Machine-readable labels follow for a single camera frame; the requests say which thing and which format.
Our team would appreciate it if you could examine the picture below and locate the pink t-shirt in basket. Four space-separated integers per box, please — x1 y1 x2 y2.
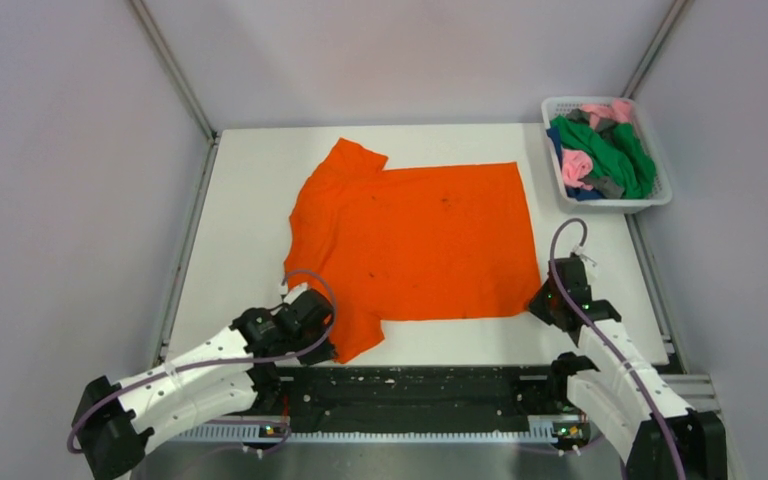
552 99 639 199

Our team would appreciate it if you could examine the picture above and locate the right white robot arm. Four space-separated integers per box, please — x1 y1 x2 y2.
529 256 729 479

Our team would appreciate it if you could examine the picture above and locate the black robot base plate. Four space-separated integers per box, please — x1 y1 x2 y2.
241 366 589 435

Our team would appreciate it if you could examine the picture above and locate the green t-shirt in basket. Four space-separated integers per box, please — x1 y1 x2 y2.
550 115 657 200

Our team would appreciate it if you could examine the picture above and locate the grey t-shirt in basket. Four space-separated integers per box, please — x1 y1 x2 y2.
562 109 625 200

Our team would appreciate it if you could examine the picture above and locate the white plastic laundry basket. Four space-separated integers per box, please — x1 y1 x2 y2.
541 96 672 214

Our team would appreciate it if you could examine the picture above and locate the orange t-shirt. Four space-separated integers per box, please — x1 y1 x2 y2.
284 138 542 364

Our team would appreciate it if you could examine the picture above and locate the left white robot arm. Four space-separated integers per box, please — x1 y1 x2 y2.
66 282 337 479

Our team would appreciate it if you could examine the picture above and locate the grey slotted cable duct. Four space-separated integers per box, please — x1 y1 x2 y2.
170 415 584 444

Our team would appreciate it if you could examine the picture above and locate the blue t-shirt in basket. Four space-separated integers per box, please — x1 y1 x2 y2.
546 127 605 201

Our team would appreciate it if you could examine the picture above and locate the aluminium frame rail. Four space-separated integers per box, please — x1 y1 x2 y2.
663 374 722 415

